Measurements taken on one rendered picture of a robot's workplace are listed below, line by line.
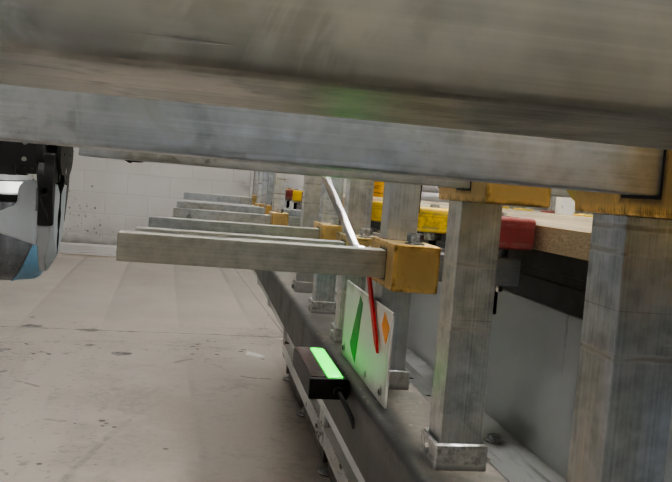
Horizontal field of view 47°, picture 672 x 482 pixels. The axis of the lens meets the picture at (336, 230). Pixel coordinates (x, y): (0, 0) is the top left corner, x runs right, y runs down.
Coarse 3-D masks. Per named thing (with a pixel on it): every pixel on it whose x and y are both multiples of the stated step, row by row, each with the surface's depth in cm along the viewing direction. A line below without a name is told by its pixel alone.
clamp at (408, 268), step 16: (384, 240) 86; (400, 240) 87; (400, 256) 80; (416, 256) 81; (432, 256) 81; (400, 272) 81; (416, 272) 81; (432, 272) 81; (400, 288) 81; (416, 288) 81; (432, 288) 81
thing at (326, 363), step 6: (312, 348) 106; (318, 348) 107; (318, 354) 103; (324, 354) 103; (318, 360) 100; (324, 360) 100; (330, 360) 100; (324, 366) 96; (330, 366) 97; (330, 372) 93; (336, 372) 94
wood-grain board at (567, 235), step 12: (420, 204) 198; (444, 204) 259; (516, 216) 134; (528, 216) 145; (540, 216) 159; (552, 216) 175; (564, 216) 195; (576, 216) 221; (540, 228) 86; (552, 228) 83; (564, 228) 81; (576, 228) 85; (588, 228) 90; (540, 240) 86; (552, 240) 83; (564, 240) 80; (576, 240) 77; (588, 240) 75; (552, 252) 82; (564, 252) 80; (576, 252) 77; (588, 252) 75
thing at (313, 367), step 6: (300, 348) 106; (306, 348) 106; (300, 354) 102; (306, 354) 102; (312, 354) 103; (306, 360) 99; (312, 360) 99; (306, 366) 96; (312, 366) 96; (318, 366) 96; (312, 372) 93; (318, 372) 93
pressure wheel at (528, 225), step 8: (504, 216) 87; (504, 224) 83; (512, 224) 83; (520, 224) 84; (528, 224) 84; (504, 232) 83; (512, 232) 83; (520, 232) 84; (528, 232) 84; (504, 240) 83; (512, 240) 83; (520, 240) 84; (528, 240) 84; (504, 248) 84; (512, 248) 84; (520, 248) 84; (528, 248) 85; (504, 256) 86; (496, 296) 87; (496, 304) 87
